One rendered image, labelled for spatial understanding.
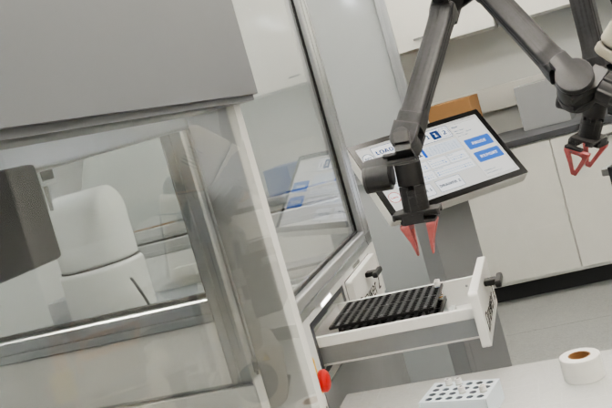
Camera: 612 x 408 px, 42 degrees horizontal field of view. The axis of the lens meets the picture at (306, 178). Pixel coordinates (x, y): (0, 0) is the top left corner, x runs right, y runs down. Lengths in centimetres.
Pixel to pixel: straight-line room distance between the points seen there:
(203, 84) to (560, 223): 402
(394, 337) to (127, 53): 109
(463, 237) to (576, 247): 204
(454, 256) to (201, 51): 202
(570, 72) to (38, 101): 134
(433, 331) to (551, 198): 310
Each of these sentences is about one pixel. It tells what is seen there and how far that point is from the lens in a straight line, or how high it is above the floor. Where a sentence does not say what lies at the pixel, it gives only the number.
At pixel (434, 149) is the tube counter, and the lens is 269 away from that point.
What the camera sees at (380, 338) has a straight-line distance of 162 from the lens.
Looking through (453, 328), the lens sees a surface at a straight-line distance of 159.
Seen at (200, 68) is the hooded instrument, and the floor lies 140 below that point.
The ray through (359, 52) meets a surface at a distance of 334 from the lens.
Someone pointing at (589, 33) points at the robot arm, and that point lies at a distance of 219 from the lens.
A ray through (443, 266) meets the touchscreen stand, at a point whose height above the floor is 74.
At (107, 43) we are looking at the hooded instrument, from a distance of 61.
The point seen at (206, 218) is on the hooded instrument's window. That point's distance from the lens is 71.
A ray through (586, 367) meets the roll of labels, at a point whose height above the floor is 79.
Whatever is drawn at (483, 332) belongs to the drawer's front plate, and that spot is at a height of 85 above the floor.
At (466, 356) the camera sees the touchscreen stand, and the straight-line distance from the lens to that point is 277.
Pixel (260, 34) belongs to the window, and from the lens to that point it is 184.
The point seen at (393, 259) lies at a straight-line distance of 341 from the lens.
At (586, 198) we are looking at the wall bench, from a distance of 466.
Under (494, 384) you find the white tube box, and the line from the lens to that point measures 146.
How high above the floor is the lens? 133
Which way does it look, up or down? 4 degrees down
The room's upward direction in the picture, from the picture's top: 16 degrees counter-clockwise
